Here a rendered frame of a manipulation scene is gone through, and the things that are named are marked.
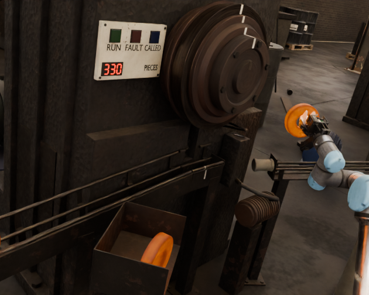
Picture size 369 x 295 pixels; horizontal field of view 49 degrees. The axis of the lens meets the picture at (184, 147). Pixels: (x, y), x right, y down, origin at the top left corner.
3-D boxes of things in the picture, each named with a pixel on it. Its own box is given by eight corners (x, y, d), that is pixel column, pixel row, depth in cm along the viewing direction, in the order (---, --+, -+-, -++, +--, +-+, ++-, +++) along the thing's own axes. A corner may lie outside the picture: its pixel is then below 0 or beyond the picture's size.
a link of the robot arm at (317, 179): (334, 194, 165) (346, 174, 159) (308, 190, 164) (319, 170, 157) (328, 181, 171) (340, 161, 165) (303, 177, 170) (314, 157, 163)
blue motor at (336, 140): (294, 171, 357) (306, 136, 343) (305, 152, 406) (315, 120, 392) (330, 184, 347) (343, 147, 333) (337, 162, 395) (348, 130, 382)
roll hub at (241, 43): (201, 113, 143) (218, 33, 132) (248, 106, 162) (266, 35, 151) (213, 119, 139) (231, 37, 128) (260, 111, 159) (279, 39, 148)
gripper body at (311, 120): (324, 115, 172) (335, 132, 163) (315, 130, 178) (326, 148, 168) (308, 112, 171) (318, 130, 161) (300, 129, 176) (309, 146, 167)
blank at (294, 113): (290, 141, 188) (293, 143, 185) (279, 113, 181) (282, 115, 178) (320, 125, 187) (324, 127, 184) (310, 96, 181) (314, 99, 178)
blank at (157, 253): (150, 233, 107) (161, 238, 106) (168, 229, 122) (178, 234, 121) (128, 288, 107) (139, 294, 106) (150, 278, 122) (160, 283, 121)
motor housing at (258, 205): (211, 285, 206) (235, 195, 185) (238, 270, 221) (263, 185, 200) (231, 302, 198) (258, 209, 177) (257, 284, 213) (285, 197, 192)
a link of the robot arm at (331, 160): (322, 174, 156) (331, 157, 150) (312, 155, 164) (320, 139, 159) (340, 175, 157) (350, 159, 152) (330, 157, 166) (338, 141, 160)
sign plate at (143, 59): (93, 78, 128) (99, 20, 121) (155, 75, 146) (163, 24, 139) (97, 81, 126) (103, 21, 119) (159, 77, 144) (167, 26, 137)
